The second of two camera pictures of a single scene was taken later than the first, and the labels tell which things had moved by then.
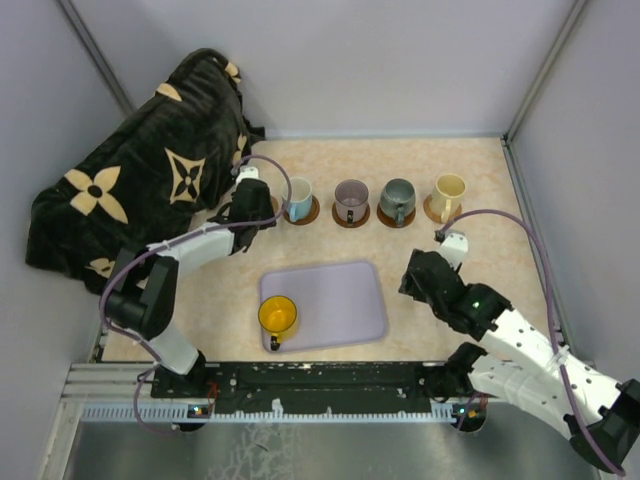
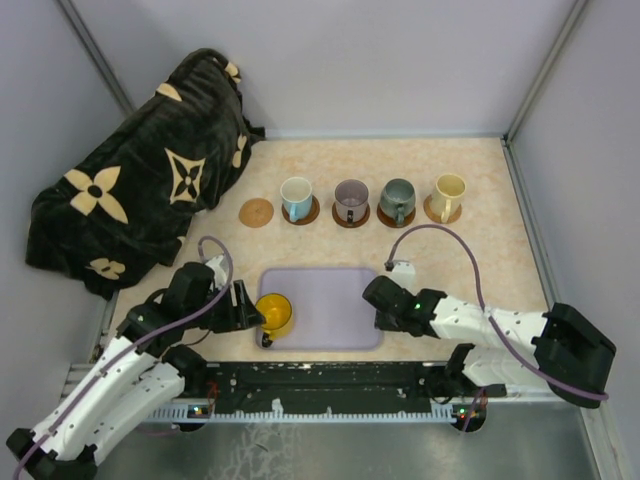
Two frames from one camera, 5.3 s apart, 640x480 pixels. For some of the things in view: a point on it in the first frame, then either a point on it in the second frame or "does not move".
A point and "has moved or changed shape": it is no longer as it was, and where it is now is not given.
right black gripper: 409,287 -> 382,323
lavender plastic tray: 336,305 does not move
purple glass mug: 351,200 does not move
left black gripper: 267,209 -> 240,316
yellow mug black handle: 277,314 has moved or changed shape
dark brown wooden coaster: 356,223 does not move
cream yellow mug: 449,189 does not move
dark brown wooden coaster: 310,218 does not move
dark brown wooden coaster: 391,221 does not move
